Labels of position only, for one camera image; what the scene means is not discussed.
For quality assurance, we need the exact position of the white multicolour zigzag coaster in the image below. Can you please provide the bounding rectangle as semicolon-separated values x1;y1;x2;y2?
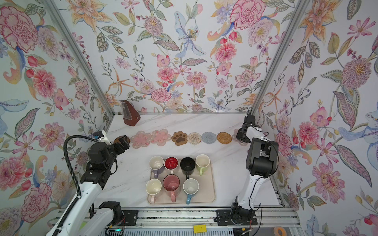
188;132;202;145

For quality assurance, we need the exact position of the light green mug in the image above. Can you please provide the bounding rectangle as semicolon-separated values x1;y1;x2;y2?
195;154;211;176

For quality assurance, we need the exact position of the woven rattan round coaster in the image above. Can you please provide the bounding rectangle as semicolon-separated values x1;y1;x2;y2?
217;132;232;145

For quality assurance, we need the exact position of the black mug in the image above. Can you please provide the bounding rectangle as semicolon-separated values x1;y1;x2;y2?
180;157;196;179

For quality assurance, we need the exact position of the brown round cork coaster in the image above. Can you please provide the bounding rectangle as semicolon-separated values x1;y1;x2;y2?
113;135;127;145

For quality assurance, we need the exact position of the tape roll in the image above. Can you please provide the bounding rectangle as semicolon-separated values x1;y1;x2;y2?
273;226;287;236

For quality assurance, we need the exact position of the red mug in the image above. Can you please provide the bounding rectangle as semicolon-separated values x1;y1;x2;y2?
164;157;179;174

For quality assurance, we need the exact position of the cream mug pink handle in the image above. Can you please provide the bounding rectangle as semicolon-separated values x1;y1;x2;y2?
145;179;162;204

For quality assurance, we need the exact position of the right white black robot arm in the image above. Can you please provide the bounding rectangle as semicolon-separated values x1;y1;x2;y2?
230;114;279;222

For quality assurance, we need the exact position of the purple mug white inside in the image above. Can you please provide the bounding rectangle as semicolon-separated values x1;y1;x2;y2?
149;156;165;179

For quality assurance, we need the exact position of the beige serving tray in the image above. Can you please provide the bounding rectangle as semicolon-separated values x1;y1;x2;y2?
147;164;216;205

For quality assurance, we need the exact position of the brown paw print coaster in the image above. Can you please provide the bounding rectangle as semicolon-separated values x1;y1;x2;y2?
171;131;188;146

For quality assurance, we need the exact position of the blue mug white inside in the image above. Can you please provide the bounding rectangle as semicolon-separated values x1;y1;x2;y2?
183;178;199;205

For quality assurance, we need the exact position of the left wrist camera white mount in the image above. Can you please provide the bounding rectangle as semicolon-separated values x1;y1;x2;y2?
92;130;111;145

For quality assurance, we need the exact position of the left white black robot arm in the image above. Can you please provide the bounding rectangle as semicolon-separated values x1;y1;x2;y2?
48;131;130;236

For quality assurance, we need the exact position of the yellow sticky label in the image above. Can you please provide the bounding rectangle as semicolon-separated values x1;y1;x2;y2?
193;224;207;234

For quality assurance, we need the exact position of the pink flower coaster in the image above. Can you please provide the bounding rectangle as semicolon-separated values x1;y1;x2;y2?
130;131;152;149
232;129;248;146
151;129;171;147

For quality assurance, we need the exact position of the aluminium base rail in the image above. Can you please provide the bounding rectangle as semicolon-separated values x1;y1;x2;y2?
48;207;302;236

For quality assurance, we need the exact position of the grey-blue woven round coaster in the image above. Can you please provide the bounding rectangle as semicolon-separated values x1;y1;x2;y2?
201;132;217;144

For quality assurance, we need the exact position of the brown wooden metronome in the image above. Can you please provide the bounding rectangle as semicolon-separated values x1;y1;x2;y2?
121;100;140;126

